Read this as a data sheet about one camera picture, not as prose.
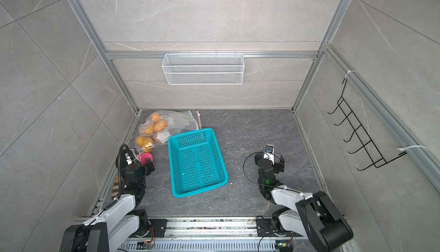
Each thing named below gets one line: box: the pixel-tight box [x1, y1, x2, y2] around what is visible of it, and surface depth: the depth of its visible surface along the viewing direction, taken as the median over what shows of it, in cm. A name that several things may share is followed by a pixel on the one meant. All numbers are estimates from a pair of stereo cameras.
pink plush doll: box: [135, 144, 155, 165], surface depth 94 cm
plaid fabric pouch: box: [111, 174, 120, 201], surface depth 84 cm
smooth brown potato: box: [136, 135, 145, 147], surface depth 97 cm
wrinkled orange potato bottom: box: [151, 112, 161, 122], surface depth 97 cm
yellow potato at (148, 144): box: [142, 137, 155, 153], surface depth 95 cm
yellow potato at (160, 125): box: [153, 120, 168, 133], surface depth 96 cm
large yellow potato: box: [144, 126, 155, 135], surface depth 96 cm
